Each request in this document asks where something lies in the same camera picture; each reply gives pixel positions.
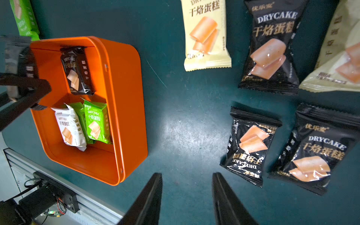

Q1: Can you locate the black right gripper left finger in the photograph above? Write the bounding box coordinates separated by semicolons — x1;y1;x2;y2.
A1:
118;173;163;225

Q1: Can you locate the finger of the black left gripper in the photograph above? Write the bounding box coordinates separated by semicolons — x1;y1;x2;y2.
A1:
1;74;52;130

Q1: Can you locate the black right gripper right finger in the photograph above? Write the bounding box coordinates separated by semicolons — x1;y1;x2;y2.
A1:
212;172;258;225

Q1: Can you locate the black cookie packet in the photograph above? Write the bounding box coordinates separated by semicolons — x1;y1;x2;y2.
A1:
2;36;39;79
238;1;308;95
220;107;282;188
60;46;95;96
269;103;360;196

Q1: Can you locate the white cookie packet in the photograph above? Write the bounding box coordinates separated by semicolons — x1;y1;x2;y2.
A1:
51;104;87;152

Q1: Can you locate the orange storage box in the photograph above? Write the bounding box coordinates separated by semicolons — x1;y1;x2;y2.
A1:
31;36;148;186

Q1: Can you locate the yellow cookie packet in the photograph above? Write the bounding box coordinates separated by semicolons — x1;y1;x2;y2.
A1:
181;0;232;72

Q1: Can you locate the pale green cookie packet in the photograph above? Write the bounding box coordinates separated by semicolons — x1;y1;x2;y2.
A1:
299;1;360;93

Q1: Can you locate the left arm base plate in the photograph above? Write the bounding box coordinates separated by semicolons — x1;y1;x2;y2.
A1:
33;171;79;213

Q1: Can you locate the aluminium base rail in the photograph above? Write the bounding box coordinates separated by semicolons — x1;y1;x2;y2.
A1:
1;148;125;225

